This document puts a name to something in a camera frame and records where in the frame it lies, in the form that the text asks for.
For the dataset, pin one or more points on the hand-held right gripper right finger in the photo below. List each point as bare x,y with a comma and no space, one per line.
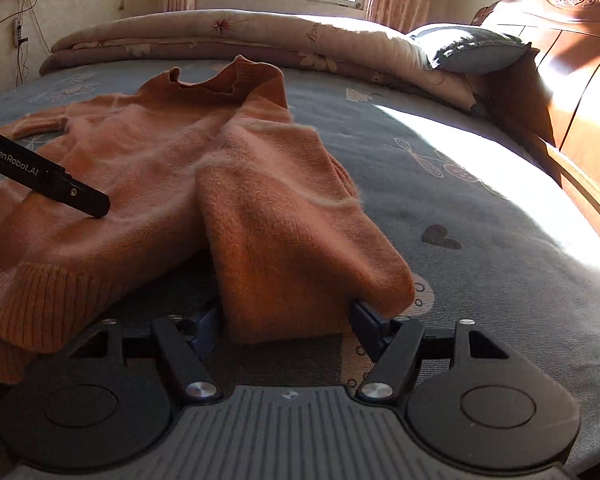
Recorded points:
367,322

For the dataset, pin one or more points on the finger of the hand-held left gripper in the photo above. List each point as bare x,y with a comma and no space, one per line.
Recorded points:
87,202

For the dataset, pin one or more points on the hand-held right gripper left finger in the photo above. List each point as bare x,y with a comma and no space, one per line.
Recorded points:
206,332

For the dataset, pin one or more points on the orange knit sweater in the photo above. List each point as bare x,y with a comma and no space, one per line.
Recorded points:
130,160

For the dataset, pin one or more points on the blue floral bed sheet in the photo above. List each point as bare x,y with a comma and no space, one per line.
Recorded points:
455,240

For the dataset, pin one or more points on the white power strip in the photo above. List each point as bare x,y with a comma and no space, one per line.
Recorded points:
16,30

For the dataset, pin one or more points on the pink floral quilt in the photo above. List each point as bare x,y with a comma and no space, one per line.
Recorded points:
280,35

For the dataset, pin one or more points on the grey-blue pillow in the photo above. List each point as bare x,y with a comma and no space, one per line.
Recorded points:
470,50

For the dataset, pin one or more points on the wooden headboard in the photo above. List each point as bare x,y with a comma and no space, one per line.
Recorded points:
580,85

